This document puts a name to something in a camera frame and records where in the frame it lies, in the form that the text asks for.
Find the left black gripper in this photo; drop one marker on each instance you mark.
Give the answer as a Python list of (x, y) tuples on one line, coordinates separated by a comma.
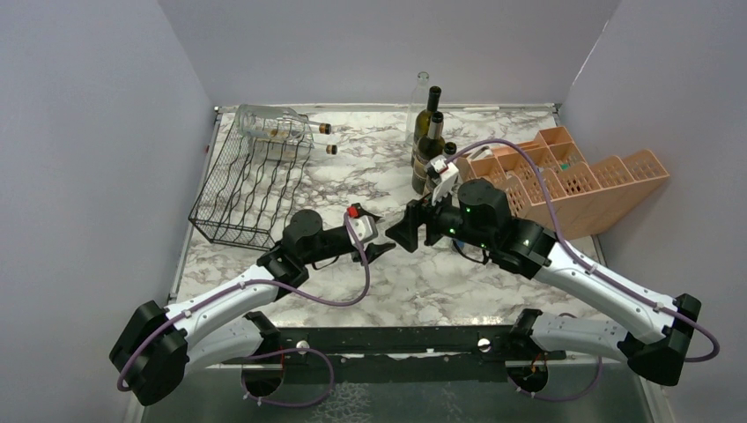
[(373, 250)]

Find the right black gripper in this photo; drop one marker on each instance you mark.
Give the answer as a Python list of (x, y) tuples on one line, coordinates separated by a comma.
[(405, 232)]

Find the dark green wine bottle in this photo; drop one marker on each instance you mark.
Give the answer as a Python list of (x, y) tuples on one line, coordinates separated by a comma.
[(423, 119)]

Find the wine bottle silver foil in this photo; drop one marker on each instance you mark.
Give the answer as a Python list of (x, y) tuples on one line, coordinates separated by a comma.
[(428, 147), (449, 151)]

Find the clear glass bottle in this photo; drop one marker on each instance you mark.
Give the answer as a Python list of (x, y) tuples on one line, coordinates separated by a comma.
[(418, 100)]

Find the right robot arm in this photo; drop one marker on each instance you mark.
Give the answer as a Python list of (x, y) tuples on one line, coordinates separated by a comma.
[(651, 332)]

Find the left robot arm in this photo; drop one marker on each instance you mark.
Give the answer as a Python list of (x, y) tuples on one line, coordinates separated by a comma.
[(160, 345)]

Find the bottle with brown cap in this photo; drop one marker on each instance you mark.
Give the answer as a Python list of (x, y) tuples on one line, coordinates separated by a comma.
[(323, 128)]

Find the pink plastic organizer basket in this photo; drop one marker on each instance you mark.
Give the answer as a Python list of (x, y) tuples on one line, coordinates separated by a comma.
[(548, 179)]

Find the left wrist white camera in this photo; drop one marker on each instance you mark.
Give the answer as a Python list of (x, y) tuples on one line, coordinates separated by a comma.
[(364, 221)]

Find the wrist white camera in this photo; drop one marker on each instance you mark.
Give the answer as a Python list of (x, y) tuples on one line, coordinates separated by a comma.
[(364, 221), (444, 175)]

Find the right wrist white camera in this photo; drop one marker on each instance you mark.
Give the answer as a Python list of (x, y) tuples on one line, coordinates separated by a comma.
[(444, 175)]

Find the black wire wine rack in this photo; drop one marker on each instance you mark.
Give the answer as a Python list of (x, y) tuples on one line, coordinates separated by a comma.
[(251, 188)]

